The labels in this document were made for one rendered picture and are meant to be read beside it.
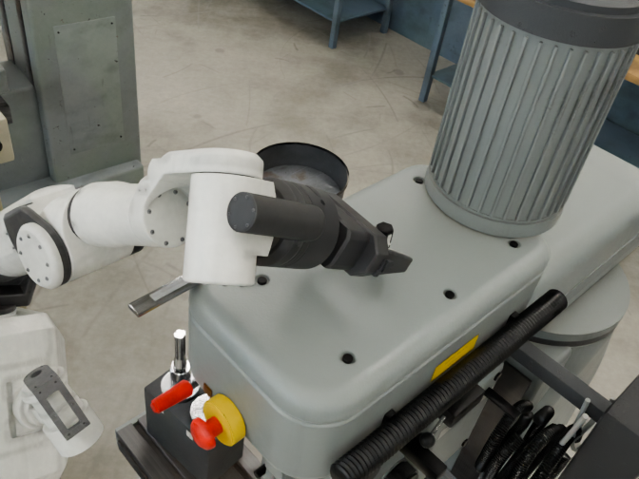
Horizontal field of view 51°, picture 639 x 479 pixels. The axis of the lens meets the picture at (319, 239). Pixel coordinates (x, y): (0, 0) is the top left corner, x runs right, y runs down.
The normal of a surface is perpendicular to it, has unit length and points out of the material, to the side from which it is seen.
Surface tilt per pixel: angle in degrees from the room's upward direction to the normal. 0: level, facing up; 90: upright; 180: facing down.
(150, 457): 0
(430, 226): 0
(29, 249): 83
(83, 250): 60
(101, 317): 0
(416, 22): 90
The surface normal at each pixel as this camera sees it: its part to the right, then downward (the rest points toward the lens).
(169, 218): 0.76, 0.03
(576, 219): 0.13, -0.75
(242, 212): -0.60, -0.08
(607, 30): 0.21, 0.66
